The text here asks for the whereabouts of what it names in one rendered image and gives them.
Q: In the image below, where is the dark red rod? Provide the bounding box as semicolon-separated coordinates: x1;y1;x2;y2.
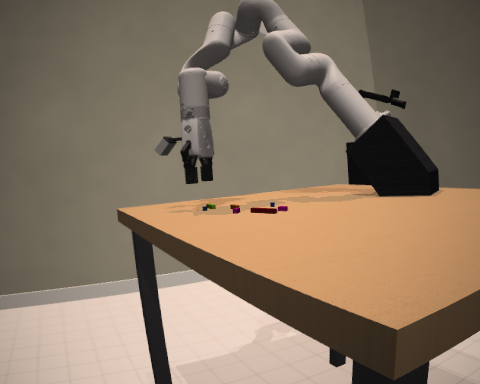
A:
250;208;277;214

